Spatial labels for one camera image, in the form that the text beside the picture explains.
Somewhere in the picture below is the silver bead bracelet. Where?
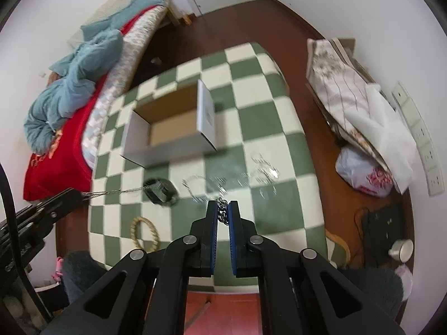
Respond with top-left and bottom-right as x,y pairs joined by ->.
215,197 -> 230,225

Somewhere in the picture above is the silver pendant necklace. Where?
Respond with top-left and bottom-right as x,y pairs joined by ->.
181,174 -> 228,205

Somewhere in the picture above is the black bangle bracelet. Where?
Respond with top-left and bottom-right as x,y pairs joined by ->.
142,177 -> 179,207

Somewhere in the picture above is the wooden bead bracelet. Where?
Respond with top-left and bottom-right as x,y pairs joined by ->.
129,216 -> 161,252

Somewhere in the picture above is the thin silver chain necklace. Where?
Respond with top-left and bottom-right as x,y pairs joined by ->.
83,184 -> 151,199

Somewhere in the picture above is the pink slipper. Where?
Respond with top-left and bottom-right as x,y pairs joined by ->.
51,257 -> 64,283

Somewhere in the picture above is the green white checkered tablecloth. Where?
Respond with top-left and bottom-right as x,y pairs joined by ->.
87,41 -> 350,287

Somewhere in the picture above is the red patterned blanket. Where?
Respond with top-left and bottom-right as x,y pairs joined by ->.
23,4 -> 155,202

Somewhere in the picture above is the white cardboard box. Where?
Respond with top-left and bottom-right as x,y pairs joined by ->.
121,80 -> 217,168

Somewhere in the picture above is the white red plastic bag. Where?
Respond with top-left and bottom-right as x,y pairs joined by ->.
335,145 -> 394,197

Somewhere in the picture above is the white paper cup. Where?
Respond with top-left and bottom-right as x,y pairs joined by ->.
388,239 -> 414,263

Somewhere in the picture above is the floral folded bedding bag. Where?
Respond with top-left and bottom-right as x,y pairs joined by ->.
305,38 -> 389,171

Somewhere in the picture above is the white foam sheet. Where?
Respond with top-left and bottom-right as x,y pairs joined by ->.
345,84 -> 417,194

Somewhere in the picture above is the checkered bed mattress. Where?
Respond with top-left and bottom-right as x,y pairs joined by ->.
81,5 -> 167,169

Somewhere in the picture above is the teal blue duvet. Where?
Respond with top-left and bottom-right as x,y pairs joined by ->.
23,0 -> 169,156

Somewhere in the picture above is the white power strip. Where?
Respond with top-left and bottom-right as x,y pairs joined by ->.
392,82 -> 445,197

